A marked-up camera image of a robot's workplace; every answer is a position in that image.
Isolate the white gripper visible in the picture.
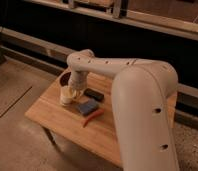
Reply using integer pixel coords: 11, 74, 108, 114
69, 71, 88, 100

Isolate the red chili pepper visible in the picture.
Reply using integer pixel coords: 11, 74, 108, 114
82, 109, 104, 127

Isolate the wooden table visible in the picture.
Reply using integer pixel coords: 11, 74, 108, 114
26, 73, 171, 169

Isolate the white ceramic cup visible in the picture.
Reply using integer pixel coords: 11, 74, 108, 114
60, 85, 73, 106

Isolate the black rectangular block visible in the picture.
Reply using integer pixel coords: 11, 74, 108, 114
84, 88, 104, 102

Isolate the blue sponge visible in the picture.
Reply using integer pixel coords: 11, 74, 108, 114
77, 99, 99, 116

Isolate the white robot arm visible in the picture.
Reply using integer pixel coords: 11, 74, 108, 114
67, 50, 180, 171

